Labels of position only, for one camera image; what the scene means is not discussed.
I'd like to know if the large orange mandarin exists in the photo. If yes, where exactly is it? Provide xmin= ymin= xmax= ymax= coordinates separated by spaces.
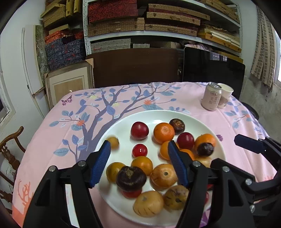
xmin=153 ymin=123 xmax=175 ymax=144

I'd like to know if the black round stool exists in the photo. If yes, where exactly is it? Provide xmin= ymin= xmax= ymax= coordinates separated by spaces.
xmin=241 ymin=102 xmax=260 ymax=120

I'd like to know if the pale yellow fruit on plate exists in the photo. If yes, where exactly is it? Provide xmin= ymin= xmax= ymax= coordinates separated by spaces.
xmin=133 ymin=191 xmax=164 ymax=217

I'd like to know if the yellow passion fruit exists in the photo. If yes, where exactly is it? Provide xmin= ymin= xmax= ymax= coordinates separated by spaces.
xmin=150 ymin=163 xmax=178 ymax=190

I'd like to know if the small orange tangerine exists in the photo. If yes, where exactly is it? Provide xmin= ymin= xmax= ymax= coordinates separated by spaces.
xmin=194 ymin=133 xmax=216 ymax=151

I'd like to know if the dark purple plum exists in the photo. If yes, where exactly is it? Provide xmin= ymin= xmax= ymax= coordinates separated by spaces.
xmin=197 ymin=142 xmax=214 ymax=157

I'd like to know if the white oval plate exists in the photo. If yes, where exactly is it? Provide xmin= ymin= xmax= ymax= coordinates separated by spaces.
xmin=96 ymin=110 xmax=214 ymax=227

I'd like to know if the white paper cup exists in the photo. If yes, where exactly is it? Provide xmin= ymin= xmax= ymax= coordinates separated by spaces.
xmin=218 ymin=83 xmax=234 ymax=109

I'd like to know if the small orange on plate middle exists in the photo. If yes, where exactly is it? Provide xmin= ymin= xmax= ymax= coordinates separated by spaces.
xmin=159 ymin=141 xmax=170 ymax=160

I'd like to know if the small orange on plate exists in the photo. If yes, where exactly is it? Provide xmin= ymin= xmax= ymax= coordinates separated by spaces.
xmin=159 ymin=141 xmax=170 ymax=160
xmin=107 ymin=136 xmax=120 ymax=150

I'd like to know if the orange tangerine pile left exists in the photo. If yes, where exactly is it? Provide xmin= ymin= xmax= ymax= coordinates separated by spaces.
xmin=131 ymin=156 xmax=153 ymax=176

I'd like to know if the pink drink can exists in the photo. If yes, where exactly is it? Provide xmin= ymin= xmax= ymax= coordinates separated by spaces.
xmin=201 ymin=82 xmax=222 ymax=111

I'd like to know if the yellow tomato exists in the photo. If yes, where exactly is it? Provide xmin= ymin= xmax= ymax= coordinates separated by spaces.
xmin=106 ymin=162 xmax=125 ymax=183

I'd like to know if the dark purple water chestnut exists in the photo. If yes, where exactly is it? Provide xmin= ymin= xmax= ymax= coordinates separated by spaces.
xmin=116 ymin=166 xmax=147 ymax=192

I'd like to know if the red cherry tomato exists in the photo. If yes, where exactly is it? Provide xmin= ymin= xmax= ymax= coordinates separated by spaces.
xmin=132 ymin=144 xmax=148 ymax=158

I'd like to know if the dark brown water chestnut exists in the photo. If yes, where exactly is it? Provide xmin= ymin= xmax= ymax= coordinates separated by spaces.
xmin=169 ymin=118 xmax=185 ymax=134

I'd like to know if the small orange on plate left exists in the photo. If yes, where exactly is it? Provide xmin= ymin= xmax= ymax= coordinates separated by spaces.
xmin=107 ymin=136 xmax=120 ymax=150

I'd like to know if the pink deer tablecloth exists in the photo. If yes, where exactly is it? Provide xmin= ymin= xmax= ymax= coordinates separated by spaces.
xmin=12 ymin=82 xmax=276 ymax=225

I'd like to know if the red plum on plate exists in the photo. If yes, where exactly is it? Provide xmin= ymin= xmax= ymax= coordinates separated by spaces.
xmin=130 ymin=122 xmax=149 ymax=140

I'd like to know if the white metal shelf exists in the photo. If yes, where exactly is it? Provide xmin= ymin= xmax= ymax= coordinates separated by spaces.
xmin=82 ymin=1 xmax=242 ymax=56

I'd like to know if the black monitor screen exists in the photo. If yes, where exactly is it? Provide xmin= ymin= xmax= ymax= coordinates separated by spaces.
xmin=182 ymin=47 xmax=245 ymax=99

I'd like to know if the framed picture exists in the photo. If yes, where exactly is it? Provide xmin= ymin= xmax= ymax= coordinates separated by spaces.
xmin=44 ymin=61 xmax=94 ymax=109

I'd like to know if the brown wooden board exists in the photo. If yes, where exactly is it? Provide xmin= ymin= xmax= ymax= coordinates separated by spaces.
xmin=86 ymin=48 xmax=182 ymax=88

